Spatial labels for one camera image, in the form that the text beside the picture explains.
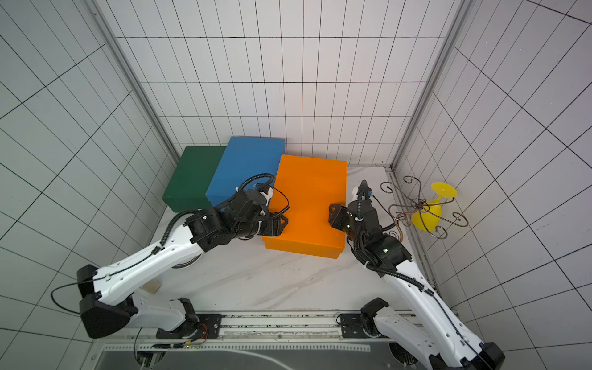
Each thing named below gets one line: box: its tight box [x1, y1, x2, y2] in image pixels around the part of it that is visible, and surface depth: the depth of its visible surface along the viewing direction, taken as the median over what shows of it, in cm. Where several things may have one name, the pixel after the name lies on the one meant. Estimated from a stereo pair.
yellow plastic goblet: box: [411, 181, 458, 232], surface depth 69 cm
